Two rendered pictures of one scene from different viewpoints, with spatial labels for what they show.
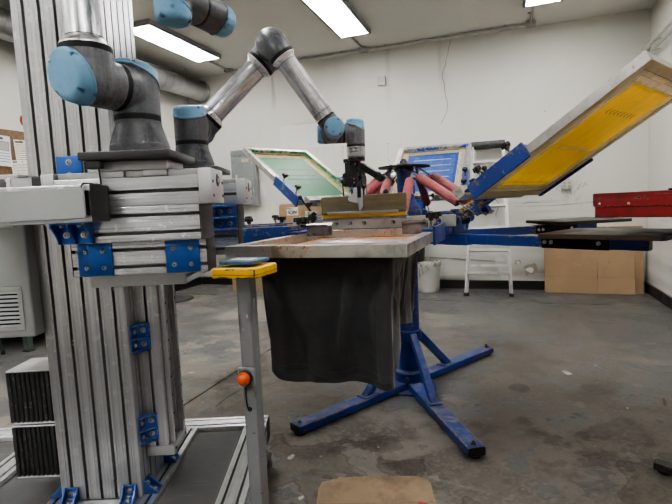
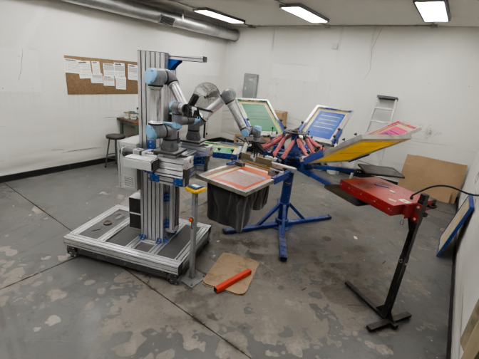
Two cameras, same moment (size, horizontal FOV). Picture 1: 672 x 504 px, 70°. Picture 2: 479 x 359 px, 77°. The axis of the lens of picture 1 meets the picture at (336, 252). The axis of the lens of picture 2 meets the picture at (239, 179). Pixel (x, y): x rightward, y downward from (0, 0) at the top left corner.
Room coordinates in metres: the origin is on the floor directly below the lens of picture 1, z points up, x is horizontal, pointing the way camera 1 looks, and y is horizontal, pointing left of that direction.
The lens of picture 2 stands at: (-0.97, -0.71, 1.94)
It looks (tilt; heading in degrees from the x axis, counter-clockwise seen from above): 20 degrees down; 14
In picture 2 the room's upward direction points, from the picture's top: 6 degrees clockwise
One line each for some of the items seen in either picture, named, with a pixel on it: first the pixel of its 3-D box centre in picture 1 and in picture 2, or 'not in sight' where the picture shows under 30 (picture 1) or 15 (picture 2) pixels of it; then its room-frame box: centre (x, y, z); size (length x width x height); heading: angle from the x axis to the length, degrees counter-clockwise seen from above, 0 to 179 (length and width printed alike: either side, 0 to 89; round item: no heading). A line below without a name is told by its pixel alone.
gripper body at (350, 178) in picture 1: (355, 173); (254, 147); (1.96, -0.09, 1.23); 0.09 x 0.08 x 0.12; 70
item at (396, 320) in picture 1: (403, 306); (255, 204); (1.65, -0.23, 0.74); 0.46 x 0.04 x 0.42; 160
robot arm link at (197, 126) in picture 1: (190, 123); (194, 122); (1.78, 0.51, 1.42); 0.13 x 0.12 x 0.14; 5
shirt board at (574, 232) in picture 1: (513, 238); (324, 180); (2.26, -0.84, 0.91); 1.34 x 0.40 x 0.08; 40
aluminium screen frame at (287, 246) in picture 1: (350, 240); (244, 175); (1.78, -0.06, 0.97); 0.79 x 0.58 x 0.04; 160
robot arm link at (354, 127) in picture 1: (354, 133); (256, 131); (1.96, -0.10, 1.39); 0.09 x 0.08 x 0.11; 95
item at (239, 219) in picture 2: (325, 321); (224, 205); (1.50, 0.04, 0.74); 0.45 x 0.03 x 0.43; 70
